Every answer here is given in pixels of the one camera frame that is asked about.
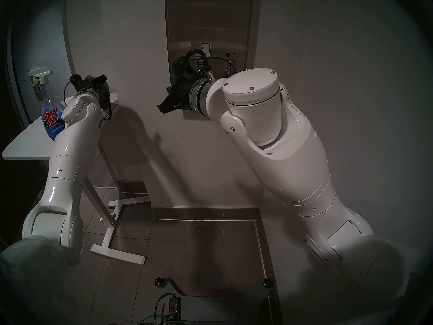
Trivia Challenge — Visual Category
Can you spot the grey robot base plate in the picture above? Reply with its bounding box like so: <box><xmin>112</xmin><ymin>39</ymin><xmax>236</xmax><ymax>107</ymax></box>
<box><xmin>167</xmin><ymin>277</ymin><xmax>273</xmax><ymax>325</ymax></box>

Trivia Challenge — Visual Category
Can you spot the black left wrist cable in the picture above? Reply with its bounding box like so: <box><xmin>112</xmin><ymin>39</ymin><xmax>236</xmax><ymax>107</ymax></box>
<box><xmin>64</xmin><ymin>80</ymin><xmax>112</xmax><ymax>121</ymax></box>

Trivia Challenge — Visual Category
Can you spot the black base cable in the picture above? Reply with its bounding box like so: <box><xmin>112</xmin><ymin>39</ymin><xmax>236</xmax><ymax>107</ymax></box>
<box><xmin>155</xmin><ymin>292</ymin><xmax>177</xmax><ymax>317</ymax></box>

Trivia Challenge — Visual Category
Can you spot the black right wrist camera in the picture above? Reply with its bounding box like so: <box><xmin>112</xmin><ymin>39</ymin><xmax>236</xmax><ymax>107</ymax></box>
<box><xmin>172</xmin><ymin>55</ymin><xmax>190</xmax><ymax>76</ymax></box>

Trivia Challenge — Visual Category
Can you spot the white side table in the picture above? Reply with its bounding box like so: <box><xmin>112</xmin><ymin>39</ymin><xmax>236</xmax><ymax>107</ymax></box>
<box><xmin>2</xmin><ymin>92</ymin><xmax>151</xmax><ymax>265</ymax></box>

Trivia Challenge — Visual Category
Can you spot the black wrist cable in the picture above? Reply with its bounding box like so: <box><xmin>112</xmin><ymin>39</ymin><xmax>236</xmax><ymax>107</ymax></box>
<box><xmin>64</xmin><ymin>80</ymin><xmax>112</xmax><ymax>121</ymax></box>
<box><xmin>184</xmin><ymin>49</ymin><xmax>234</xmax><ymax>81</ymax></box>

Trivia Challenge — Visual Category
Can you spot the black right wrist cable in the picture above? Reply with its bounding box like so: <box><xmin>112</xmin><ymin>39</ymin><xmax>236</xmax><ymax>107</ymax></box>
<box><xmin>184</xmin><ymin>49</ymin><xmax>234</xmax><ymax>81</ymax></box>

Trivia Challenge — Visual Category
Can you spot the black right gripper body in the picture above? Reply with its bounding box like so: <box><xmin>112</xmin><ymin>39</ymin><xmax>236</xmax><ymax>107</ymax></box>
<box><xmin>167</xmin><ymin>78</ymin><xmax>197</xmax><ymax>110</ymax></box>

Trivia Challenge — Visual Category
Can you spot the blue glass cleaner spray bottle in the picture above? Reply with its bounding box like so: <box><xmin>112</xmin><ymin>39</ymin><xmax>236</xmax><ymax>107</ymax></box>
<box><xmin>28</xmin><ymin>67</ymin><xmax>68</xmax><ymax>142</ymax></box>

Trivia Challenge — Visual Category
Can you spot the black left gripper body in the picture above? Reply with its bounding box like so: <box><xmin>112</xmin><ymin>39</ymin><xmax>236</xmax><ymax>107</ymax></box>
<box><xmin>83</xmin><ymin>80</ymin><xmax>102</xmax><ymax>95</ymax></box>

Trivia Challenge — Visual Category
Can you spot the green cable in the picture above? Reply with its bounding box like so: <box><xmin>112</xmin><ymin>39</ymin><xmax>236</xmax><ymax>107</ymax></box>
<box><xmin>139</xmin><ymin>313</ymin><xmax>180</xmax><ymax>325</ymax></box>

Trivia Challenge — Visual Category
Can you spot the white blue-bordered label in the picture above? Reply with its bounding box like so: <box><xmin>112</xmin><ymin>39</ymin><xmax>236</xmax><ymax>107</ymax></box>
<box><xmin>189</xmin><ymin>41</ymin><xmax>211</xmax><ymax>59</ymax></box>

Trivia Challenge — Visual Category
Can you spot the stainless steel wall dispenser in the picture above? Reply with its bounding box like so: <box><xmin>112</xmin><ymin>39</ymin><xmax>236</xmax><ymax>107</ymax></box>
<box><xmin>164</xmin><ymin>0</ymin><xmax>254</xmax><ymax>108</ymax></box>

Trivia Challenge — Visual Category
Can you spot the black power box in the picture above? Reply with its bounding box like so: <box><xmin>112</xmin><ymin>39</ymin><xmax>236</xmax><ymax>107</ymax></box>
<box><xmin>167</xmin><ymin>295</ymin><xmax>182</xmax><ymax>318</ymax></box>

